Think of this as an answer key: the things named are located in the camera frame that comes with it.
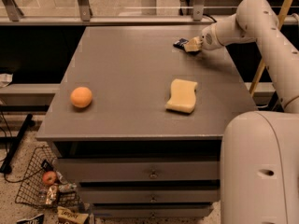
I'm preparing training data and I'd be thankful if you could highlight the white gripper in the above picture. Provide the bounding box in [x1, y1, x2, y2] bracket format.
[184, 24, 222, 52]

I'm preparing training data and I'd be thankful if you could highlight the blue rxbar blueberry bar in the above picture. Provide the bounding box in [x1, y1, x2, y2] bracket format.
[173, 38, 200, 54]

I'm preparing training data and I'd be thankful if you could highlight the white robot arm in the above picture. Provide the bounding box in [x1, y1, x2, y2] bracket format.
[192, 0, 299, 224]

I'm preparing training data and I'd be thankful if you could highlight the yellow sponge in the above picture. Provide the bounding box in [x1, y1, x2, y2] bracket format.
[165, 79, 197, 114]

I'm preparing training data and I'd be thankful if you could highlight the grey drawer cabinet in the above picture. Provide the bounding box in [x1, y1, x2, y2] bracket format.
[37, 25, 255, 218]

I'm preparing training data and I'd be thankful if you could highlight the orange fruit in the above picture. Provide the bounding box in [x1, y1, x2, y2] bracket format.
[70, 87, 93, 108]

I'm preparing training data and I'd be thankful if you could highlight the red apple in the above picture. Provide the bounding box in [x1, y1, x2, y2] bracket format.
[42, 171, 57, 186]

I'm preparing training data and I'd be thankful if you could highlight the silver snack wrapper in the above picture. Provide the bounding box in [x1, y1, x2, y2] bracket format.
[46, 184, 59, 205]

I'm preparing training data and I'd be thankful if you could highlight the yellow snack bag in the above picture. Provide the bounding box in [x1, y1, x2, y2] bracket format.
[57, 206, 89, 224]

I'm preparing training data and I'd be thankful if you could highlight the black metal stand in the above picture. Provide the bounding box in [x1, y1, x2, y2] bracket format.
[0, 114, 34, 175]

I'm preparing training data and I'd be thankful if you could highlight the dark blue snack bag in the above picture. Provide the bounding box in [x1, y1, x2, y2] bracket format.
[16, 214, 45, 224]

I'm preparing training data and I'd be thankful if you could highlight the black wire basket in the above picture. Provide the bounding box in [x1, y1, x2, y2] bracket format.
[15, 147, 80, 208]

